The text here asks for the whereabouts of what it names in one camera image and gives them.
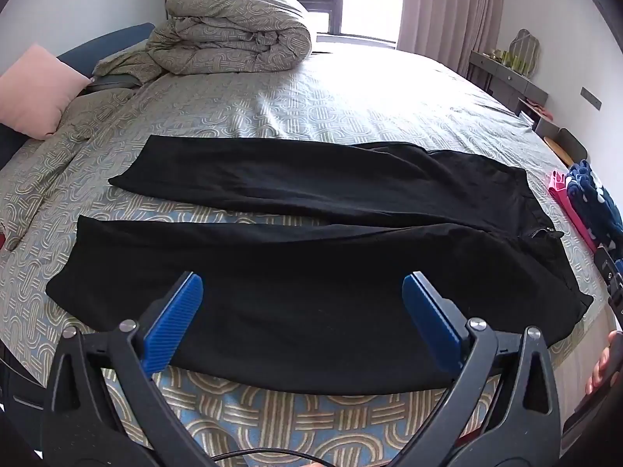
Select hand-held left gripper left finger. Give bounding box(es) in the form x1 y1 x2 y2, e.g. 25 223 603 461
41 271 215 467

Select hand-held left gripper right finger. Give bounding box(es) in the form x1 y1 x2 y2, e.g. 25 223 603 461
401 271 563 467

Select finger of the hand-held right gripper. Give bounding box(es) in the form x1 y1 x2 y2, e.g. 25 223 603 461
595 247 623 324

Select black pants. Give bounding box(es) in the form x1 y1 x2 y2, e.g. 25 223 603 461
45 135 595 396

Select person's right hand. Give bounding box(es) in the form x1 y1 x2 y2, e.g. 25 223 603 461
586 331 623 395

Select blue polka dot garment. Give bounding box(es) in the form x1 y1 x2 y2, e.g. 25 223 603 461
565 160 623 249

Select pink garment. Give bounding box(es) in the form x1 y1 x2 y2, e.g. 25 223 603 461
547 170 599 254

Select black chair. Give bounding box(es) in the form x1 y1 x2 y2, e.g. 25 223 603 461
555 128 588 166

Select grey bedside cabinet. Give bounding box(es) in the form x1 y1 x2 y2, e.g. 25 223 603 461
516 97 560 139

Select pink cloth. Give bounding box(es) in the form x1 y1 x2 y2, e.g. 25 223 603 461
523 100 553 120

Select grey vanity desk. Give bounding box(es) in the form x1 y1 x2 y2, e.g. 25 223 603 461
468 50 548 103

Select bed with patterned bedspread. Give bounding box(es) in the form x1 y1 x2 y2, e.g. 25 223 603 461
0 49 616 467

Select wavy edged mirror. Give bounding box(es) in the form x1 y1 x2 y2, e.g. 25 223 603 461
509 28 541 79

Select dark grey pillow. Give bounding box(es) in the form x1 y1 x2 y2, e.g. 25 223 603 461
83 74 139 95

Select pink pillow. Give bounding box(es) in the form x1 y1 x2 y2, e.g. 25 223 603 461
0 43 93 139

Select dark blue headboard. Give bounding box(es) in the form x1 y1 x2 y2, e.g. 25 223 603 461
0 23 155 171

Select folded patterned duvet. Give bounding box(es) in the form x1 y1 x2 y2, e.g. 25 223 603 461
92 0 312 83

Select dark framed window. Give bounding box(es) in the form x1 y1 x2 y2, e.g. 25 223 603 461
292 0 410 49

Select black cable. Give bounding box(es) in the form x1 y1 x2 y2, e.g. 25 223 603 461
209 450 332 467

